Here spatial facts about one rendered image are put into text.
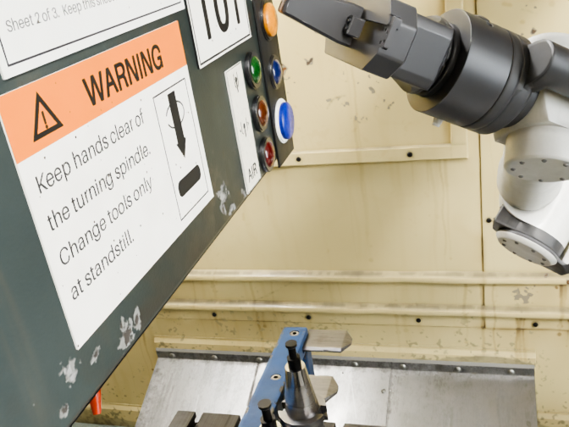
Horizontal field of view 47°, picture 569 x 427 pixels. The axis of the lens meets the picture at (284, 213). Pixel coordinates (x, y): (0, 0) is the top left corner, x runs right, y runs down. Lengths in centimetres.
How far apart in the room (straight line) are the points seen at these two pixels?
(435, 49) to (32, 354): 37
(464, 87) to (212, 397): 120
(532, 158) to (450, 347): 95
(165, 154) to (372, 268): 109
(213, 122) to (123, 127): 11
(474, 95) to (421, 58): 6
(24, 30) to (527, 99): 41
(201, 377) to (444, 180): 76
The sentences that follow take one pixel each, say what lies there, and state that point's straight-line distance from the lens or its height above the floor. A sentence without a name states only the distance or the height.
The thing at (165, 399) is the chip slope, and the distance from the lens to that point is 166.
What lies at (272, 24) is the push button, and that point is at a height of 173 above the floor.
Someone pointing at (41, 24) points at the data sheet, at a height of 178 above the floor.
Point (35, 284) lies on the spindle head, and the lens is 26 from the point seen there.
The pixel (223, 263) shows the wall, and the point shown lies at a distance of 150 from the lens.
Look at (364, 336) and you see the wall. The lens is 151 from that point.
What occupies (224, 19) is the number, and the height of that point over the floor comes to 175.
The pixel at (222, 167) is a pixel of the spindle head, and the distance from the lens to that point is 42.
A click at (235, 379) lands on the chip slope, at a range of 161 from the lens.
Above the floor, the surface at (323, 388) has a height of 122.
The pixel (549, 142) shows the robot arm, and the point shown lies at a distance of 59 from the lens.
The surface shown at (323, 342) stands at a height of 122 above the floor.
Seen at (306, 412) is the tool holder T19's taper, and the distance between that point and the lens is 87.
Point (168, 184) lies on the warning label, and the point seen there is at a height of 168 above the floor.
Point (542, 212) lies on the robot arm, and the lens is 83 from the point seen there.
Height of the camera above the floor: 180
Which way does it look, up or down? 24 degrees down
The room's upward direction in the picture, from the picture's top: 9 degrees counter-clockwise
